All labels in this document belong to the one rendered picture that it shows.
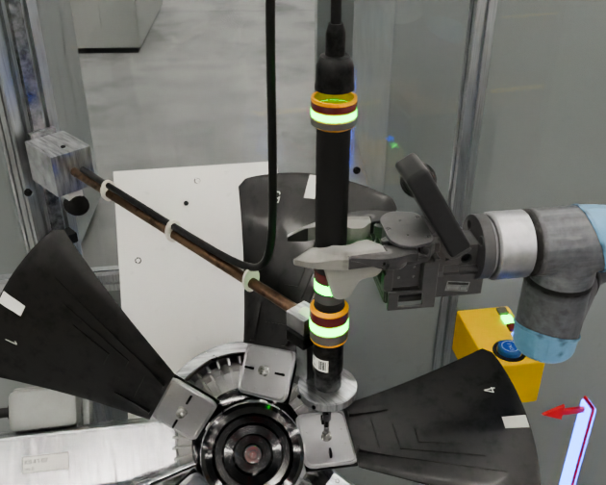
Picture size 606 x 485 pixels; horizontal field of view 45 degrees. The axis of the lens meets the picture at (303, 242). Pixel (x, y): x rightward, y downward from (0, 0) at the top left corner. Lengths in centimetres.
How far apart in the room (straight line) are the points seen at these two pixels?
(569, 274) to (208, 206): 58
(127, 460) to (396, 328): 91
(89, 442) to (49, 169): 44
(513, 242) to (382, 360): 108
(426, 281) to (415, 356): 108
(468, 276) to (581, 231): 13
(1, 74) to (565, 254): 89
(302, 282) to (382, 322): 87
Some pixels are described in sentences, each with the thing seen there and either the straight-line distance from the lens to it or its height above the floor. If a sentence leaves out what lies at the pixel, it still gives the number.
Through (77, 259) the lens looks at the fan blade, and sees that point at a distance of 88.
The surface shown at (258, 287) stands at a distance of 89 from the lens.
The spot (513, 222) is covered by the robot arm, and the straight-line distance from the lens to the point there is 80.
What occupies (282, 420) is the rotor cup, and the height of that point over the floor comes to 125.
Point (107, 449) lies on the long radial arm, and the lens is 104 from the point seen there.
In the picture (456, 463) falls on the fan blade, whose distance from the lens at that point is 94.
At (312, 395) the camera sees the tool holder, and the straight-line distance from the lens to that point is 86.
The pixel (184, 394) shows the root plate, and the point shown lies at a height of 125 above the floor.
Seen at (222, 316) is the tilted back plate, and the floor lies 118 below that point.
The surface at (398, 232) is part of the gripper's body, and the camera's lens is 77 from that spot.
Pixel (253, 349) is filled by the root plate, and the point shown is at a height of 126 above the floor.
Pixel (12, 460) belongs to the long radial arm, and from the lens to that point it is 107.
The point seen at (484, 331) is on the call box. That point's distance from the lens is 132.
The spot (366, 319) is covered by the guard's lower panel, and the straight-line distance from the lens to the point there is 174.
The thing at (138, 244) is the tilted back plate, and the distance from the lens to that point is 116.
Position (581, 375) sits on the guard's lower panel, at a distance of 210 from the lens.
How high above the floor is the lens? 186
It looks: 31 degrees down
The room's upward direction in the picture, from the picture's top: straight up
